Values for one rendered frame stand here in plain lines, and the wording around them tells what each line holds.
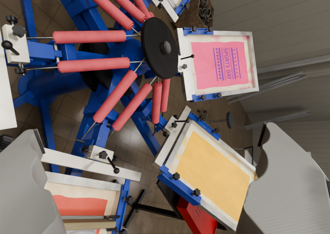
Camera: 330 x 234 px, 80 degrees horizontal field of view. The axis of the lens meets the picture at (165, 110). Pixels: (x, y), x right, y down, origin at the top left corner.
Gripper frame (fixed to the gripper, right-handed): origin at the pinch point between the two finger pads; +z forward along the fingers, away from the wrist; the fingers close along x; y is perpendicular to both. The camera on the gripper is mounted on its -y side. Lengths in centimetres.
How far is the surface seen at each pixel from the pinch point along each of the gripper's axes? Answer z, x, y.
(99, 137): 69, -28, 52
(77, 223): 40, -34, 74
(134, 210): 148, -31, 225
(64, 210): 47, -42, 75
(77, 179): 55, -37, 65
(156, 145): 110, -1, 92
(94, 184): 58, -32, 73
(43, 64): 80, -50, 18
